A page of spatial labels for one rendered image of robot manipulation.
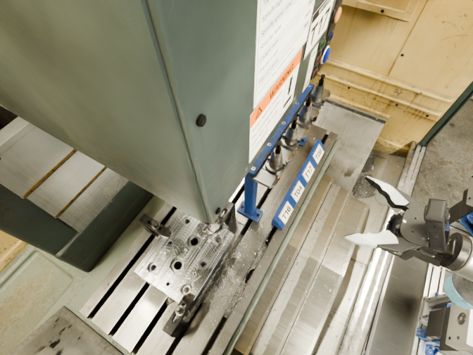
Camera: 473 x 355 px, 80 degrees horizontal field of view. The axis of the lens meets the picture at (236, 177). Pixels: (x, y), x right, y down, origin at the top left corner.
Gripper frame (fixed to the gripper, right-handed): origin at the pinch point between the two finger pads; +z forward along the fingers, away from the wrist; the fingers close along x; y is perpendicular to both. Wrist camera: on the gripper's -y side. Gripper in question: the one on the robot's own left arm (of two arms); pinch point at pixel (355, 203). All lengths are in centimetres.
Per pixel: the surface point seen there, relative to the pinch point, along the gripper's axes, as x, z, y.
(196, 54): -18.8, 19.2, -39.1
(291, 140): 25.3, 21.1, 20.3
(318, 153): 49, 13, 51
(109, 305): -44, 56, 55
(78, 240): -32, 86, 59
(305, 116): 36.3, 21.0, 19.6
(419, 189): 127, -64, 145
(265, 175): 11.1, 23.7, 23.4
